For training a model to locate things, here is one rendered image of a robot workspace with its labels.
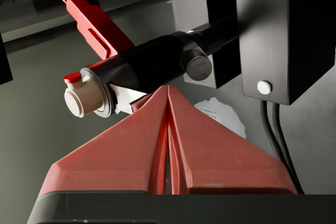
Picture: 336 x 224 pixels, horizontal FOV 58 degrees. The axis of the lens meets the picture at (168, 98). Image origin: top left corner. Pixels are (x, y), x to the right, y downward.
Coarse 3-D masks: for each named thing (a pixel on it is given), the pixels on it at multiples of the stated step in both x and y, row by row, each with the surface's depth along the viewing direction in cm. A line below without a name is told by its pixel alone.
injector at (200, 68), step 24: (216, 24) 20; (144, 48) 17; (168, 48) 17; (192, 48) 17; (216, 48) 21; (96, 72) 15; (120, 72) 15; (144, 72) 16; (168, 72) 17; (192, 72) 16
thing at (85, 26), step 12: (72, 0) 18; (84, 0) 19; (72, 12) 19; (84, 12) 18; (96, 12) 18; (84, 24) 18; (96, 24) 17; (108, 24) 18; (84, 36) 19; (96, 36) 17; (108, 36) 17; (120, 36) 17; (96, 48) 18; (108, 48) 17; (120, 48) 17
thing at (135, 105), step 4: (140, 96) 13; (144, 96) 12; (148, 96) 13; (136, 100) 12; (140, 100) 12; (144, 100) 12; (128, 104) 12; (132, 104) 12; (136, 104) 12; (140, 104) 12; (132, 108) 12; (136, 108) 12; (132, 112) 12
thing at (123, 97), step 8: (112, 88) 14; (120, 88) 14; (128, 88) 14; (136, 88) 13; (120, 96) 14; (128, 96) 14; (136, 96) 13; (120, 104) 15; (120, 112) 15; (128, 112) 14
